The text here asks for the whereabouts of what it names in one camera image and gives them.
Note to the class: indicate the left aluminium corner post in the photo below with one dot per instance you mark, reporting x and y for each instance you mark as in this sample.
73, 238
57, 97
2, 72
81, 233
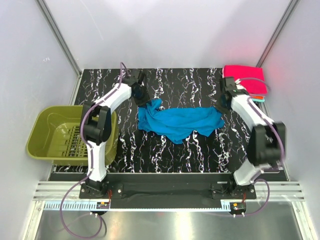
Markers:
58, 35

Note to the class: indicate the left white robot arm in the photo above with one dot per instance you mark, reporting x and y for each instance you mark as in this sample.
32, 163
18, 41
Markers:
96, 124

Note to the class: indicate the aluminium rail frame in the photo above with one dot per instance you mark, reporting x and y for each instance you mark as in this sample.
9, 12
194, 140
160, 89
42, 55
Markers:
279, 213

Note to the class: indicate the folded pink t shirt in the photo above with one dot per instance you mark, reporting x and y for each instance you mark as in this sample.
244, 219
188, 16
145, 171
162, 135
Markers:
251, 78

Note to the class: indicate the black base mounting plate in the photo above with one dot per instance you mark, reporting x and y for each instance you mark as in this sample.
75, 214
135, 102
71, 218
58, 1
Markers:
155, 192

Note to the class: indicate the blue t shirt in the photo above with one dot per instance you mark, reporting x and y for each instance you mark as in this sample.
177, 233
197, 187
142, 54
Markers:
178, 123

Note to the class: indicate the aluminium corner post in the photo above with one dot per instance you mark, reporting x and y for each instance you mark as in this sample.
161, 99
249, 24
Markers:
58, 35
288, 12

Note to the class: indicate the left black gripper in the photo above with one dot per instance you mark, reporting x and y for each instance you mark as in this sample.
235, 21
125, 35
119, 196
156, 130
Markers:
145, 99

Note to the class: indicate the olive green plastic basket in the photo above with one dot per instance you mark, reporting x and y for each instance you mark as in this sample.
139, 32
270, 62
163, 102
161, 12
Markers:
56, 138

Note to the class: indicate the folded orange t shirt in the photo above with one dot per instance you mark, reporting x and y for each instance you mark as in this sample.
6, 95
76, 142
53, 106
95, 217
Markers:
258, 97

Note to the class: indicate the folded teal t shirt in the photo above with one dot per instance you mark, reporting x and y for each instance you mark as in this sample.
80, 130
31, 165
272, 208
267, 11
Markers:
257, 100

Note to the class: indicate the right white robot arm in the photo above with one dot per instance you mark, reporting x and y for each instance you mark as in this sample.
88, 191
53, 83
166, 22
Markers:
265, 150

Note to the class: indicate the right aluminium corner post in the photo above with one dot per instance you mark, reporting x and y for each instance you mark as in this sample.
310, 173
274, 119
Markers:
288, 12

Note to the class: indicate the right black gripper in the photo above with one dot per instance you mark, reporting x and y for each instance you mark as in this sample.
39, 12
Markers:
223, 109

